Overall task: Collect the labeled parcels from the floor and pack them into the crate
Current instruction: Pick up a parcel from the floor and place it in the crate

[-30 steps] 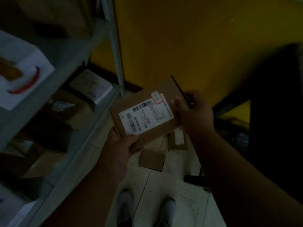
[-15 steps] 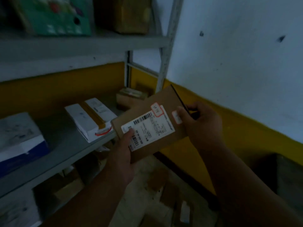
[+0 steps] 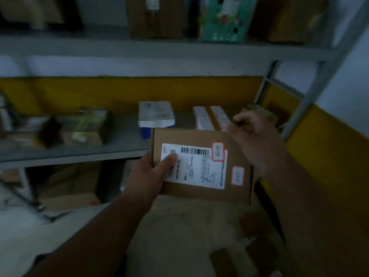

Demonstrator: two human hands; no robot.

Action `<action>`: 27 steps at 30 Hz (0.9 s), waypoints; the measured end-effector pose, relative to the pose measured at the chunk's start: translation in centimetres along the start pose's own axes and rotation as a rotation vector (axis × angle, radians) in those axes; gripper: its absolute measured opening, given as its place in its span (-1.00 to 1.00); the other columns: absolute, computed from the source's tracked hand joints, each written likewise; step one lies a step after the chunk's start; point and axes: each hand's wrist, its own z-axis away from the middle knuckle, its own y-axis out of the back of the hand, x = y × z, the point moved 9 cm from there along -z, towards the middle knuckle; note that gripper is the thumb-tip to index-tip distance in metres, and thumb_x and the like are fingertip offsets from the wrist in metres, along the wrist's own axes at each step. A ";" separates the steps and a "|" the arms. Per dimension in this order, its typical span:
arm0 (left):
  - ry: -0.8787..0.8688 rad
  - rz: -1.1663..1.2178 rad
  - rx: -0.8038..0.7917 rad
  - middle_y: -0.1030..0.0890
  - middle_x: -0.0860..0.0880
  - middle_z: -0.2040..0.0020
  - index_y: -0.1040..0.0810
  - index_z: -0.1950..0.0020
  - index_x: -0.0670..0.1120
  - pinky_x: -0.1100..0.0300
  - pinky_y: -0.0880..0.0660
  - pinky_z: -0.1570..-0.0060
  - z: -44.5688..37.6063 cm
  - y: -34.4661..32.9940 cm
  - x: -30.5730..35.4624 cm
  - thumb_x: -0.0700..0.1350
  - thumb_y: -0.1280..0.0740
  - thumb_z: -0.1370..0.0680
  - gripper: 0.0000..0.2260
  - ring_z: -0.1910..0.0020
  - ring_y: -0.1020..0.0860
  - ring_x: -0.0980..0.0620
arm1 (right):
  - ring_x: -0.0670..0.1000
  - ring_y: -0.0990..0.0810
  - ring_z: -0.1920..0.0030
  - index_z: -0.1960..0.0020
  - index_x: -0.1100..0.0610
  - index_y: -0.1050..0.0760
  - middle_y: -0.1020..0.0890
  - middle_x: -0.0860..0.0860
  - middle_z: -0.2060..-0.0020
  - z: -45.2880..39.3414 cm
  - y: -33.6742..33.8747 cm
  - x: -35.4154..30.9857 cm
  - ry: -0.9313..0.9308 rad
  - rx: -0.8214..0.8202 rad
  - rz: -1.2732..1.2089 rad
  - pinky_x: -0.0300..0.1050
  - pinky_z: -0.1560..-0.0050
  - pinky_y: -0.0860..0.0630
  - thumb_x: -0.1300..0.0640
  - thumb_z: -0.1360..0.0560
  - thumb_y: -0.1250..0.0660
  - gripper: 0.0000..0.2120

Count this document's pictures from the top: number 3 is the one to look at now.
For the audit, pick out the white woven sack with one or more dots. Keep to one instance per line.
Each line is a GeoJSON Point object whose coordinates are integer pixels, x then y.
{"type": "Point", "coordinates": [190, 236]}

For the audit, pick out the brown and white flat parcel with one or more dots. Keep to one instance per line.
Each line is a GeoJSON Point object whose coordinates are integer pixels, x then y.
{"type": "Point", "coordinates": [220, 116]}

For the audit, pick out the person's right forearm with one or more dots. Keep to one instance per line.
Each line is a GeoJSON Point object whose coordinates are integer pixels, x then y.
{"type": "Point", "coordinates": [317, 222]}

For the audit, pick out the person's right fingers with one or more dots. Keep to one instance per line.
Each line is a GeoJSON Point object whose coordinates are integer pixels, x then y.
{"type": "Point", "coordinates": [240, 121]}

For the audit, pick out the person's left hand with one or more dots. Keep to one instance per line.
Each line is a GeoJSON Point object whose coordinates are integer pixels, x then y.
{"type": "Point", "coordinates": [144, 178]}

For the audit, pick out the white and blue box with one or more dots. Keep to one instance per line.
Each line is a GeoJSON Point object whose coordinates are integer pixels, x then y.
{"type": "Point", "coordinates": [155, 115]}

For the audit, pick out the grey metal shelving rack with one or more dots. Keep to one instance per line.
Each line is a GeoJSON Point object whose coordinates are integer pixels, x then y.
{"type": "Point", "coordinates": [161, 51]}

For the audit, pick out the tall brown cardboard box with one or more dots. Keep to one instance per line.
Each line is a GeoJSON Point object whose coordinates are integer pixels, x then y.
{"type": "Point", "coordinates": [155, 17]}

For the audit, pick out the brown labelled cardboard parcel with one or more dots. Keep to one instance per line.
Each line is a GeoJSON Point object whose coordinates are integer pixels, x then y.
{"type": "Point", "coordinates": [201, 170]}

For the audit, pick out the teal printed carton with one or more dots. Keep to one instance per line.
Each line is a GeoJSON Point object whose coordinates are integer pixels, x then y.
{"type": "Point", "coordinates": [226, 18]}

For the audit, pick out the person's right hand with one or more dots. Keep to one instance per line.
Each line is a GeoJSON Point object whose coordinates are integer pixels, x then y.
{"type": "Point", "coordinates": [259, 141]}

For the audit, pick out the dark wrapped parcel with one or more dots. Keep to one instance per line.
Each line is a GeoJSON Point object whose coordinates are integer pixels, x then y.
{"type": "Point", "coordinates": [27, 132]}

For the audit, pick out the green taped cardboard box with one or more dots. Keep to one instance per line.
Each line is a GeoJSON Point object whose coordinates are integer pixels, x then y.
{"type": "Point", "coordinates": [86, 126]}

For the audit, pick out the person's left thumb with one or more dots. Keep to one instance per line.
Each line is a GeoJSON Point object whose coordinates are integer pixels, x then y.
{"type": "Point", "coordinates": [168, 162]}

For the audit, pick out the large brown cardboard box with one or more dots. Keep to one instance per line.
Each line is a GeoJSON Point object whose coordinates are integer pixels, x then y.
{"type": "Point", "coordinates": [288, 18]}

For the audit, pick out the person's left forearm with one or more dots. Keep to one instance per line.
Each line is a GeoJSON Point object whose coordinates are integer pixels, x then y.
{"type": "Point", "coordinates": [86, 236]}

